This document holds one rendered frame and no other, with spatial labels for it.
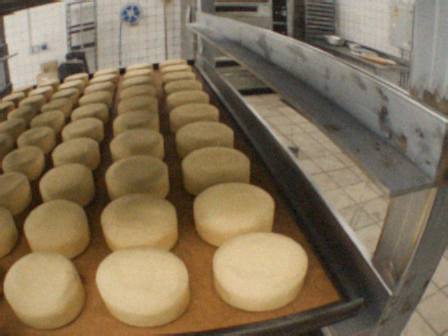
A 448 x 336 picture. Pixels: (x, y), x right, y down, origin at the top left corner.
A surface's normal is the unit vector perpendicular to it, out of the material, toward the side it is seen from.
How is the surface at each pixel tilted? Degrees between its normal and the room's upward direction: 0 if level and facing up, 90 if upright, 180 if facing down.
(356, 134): 0
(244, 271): 0
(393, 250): 90
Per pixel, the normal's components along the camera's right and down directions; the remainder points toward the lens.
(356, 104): -0.98, 0.11
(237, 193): -0.01, -0.88
